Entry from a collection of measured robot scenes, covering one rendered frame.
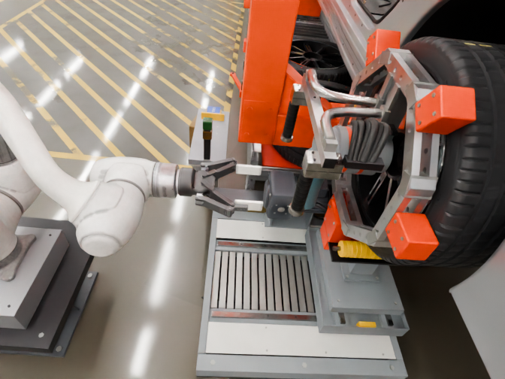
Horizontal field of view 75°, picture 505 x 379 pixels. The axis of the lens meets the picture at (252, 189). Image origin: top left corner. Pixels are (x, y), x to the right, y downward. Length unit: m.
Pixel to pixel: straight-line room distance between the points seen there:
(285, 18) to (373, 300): 1.13
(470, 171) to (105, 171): 0.81
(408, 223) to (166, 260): 1.20
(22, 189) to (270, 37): 0.99
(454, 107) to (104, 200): 0.72
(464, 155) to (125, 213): 0.72
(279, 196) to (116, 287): 0.85
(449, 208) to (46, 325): 1.22
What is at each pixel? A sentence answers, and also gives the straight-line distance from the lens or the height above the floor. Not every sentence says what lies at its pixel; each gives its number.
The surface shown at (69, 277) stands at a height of 0.30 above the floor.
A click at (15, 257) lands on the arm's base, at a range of 1.36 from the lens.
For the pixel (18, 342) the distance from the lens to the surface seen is 1.34.
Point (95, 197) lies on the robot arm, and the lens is 0.73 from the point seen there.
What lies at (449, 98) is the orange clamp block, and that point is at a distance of 0.77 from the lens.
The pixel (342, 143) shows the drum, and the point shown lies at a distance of 0.96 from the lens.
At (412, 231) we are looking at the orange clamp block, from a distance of 0.83.
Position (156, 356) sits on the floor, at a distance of 1.52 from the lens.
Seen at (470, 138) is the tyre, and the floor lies 1.08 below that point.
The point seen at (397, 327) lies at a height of 0.17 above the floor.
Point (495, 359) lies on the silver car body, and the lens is 0.88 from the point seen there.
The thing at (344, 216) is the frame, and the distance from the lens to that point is 1.16.
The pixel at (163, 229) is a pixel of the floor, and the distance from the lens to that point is 1.82.
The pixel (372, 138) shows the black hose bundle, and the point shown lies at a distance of 0.79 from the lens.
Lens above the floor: 1.43
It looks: 45 degrees down
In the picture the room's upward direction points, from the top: 9 degrees clockwise
